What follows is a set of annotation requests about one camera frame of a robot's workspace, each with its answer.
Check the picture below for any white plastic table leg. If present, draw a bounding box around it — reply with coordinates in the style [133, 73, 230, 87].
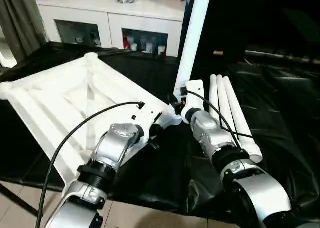
[223, 75, 264, 163]
[173, 0, 214, 106]
[216, 74, 242, 141]
[209, 74, 222, 120]

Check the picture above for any white plastic table top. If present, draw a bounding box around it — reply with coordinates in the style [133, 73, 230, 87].
[0, 52, 183, 190]

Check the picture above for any black plastic mat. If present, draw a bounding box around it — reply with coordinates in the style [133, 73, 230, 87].
[0, 40, 320, 220]

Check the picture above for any white sideboard cabinet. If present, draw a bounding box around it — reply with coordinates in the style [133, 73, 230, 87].
[36, 0, 188, 58]

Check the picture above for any black stand leg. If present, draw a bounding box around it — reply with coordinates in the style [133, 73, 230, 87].
[0, 183, 40, 217]

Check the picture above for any grey curtain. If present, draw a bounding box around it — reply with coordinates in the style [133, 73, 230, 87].
[0, 0, 49, 67]

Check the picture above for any dark metal rail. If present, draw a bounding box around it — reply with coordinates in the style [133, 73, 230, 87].
[245, 50, 320, 63]

